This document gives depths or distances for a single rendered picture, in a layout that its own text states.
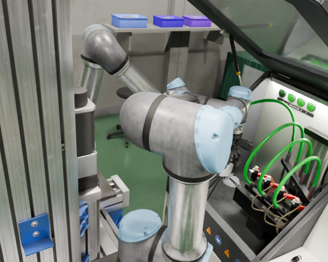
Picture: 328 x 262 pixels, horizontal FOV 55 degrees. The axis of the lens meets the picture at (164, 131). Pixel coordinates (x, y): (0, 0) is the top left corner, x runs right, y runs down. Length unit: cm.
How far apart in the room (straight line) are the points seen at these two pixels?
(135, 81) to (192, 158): 66
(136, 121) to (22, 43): 29
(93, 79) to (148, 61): 322
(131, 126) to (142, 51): 382
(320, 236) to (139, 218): 73
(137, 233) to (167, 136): 38
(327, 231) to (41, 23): 115
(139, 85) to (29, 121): 53
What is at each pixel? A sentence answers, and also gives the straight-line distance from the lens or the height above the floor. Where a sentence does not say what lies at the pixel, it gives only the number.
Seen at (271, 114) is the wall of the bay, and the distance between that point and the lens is 180.
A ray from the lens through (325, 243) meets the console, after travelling 136.
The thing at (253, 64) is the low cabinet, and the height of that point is 80.
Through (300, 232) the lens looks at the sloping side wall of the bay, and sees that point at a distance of 132.
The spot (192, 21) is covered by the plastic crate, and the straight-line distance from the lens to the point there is 419.
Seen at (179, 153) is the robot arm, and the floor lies 160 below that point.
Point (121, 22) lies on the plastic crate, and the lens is 366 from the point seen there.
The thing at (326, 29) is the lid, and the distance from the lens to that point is 89.
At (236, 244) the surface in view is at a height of 95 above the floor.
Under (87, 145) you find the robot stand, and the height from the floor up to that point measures 141.
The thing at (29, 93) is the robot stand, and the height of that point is 162.
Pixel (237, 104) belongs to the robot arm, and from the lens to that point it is 98.
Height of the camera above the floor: 189
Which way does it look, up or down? 27 degrees down
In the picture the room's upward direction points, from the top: 6 degrees clockwise
